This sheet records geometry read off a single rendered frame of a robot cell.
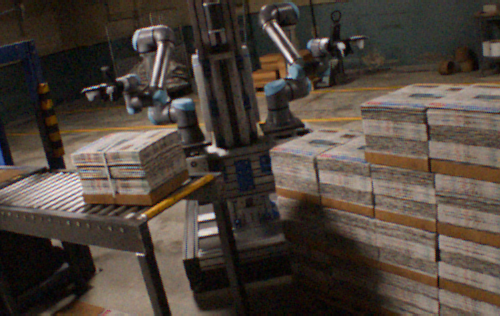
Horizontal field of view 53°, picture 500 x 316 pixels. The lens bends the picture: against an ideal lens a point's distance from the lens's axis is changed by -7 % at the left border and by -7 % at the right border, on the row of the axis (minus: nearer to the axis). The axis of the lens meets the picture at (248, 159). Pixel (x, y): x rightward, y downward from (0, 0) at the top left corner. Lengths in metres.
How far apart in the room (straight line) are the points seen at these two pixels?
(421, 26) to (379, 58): 0.91
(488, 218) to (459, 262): 0.23
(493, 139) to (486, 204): 0.23
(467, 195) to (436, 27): 7.07
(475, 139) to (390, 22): 7.30
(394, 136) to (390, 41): 7.13
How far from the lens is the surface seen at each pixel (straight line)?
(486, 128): 1.72
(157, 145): 2.15
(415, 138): 1.88
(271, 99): 2.87
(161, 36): 2.81
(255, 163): 2.91
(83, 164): 2.26
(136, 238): 1.99
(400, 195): 2.01
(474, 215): 1.86
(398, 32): 8.97
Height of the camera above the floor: 1.48
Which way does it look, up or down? 16 degrees down
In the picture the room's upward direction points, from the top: 11 degrees counter-clockwise
